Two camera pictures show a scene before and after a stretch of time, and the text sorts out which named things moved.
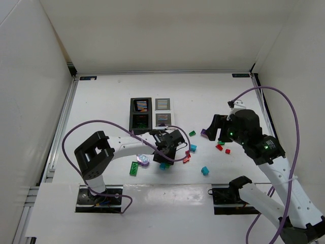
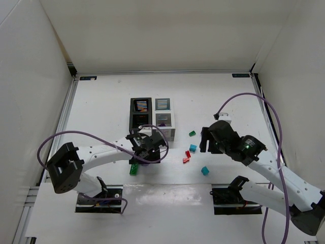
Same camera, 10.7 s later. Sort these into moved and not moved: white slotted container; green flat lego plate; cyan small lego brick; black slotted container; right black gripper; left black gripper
Moved: left black gripper; right black gripper
Not moved: green flat lego plate; white slotted container; black slotted container; cyan small lego brick
